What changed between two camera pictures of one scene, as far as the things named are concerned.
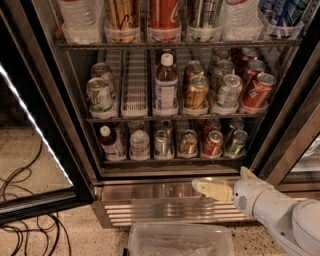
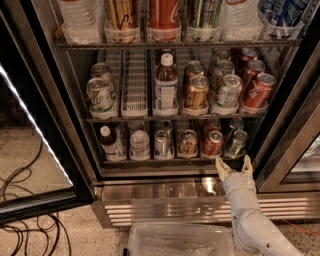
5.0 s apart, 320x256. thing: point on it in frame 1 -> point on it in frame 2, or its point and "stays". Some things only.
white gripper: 244,196 -> 239,183
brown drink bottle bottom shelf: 112,151 stays
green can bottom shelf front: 237,147 stays
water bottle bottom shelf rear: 135,125 stays
